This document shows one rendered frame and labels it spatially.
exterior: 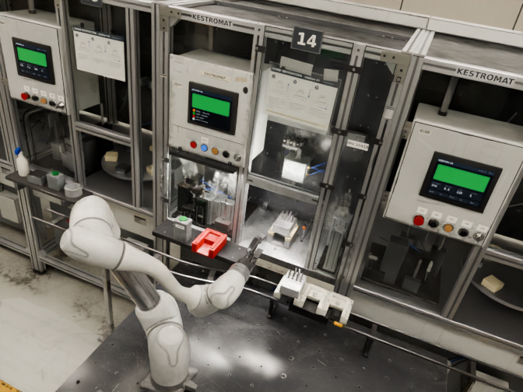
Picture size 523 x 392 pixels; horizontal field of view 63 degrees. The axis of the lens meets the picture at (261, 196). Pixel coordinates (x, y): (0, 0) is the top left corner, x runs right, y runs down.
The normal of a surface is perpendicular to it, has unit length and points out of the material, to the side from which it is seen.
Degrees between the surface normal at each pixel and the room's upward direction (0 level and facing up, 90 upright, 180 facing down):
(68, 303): 0
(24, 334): 0
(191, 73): 90
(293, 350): 0
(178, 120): 90
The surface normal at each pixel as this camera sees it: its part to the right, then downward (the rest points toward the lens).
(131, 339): 0.12, -0.85
